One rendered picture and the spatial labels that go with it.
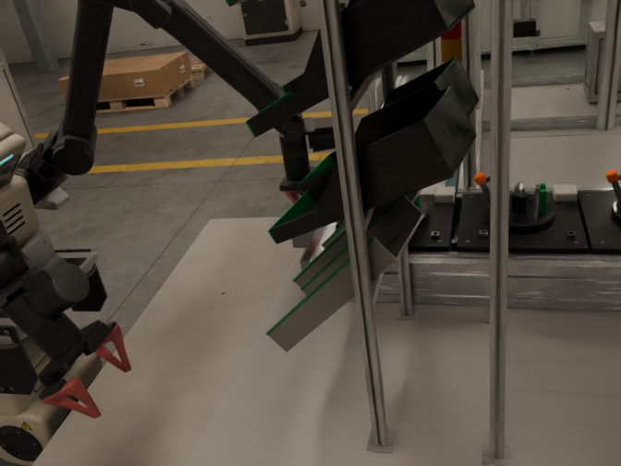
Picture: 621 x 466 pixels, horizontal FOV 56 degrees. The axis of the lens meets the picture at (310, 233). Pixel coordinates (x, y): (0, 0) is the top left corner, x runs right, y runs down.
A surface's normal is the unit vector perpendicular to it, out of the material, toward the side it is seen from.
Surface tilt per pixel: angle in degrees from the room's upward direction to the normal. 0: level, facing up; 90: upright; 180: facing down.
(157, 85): 90
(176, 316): 0
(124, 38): 90
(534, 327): 0
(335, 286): 90
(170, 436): 0
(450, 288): 90
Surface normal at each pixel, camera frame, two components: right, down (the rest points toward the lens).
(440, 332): -0.15, -0.87
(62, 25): -0.20, 0.50
